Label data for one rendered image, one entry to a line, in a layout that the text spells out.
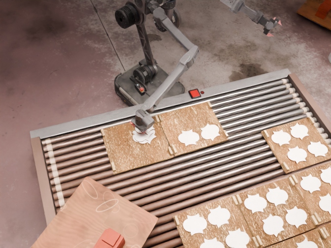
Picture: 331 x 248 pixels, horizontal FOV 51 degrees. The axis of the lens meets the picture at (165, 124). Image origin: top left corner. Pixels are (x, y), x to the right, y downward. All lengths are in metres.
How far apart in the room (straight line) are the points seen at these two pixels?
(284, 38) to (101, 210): 3.52
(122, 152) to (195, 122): 0.57
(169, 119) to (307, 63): 2.56
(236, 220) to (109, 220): 0.77
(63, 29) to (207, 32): 1.77
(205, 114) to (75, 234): 1.21
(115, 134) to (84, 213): 0.61
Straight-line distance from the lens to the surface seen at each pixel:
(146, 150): 2.33
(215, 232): 2.18
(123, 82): 3.58
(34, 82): 4.01
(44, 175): 2.30
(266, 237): 2.26
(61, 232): 2.05
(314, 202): 2.47
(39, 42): 4.43
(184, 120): 2.49
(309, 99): 2.91
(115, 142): 2.36
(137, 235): 2.01
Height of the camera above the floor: 2.97
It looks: 56 degrees down
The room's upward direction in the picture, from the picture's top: 9 degrees clockwise
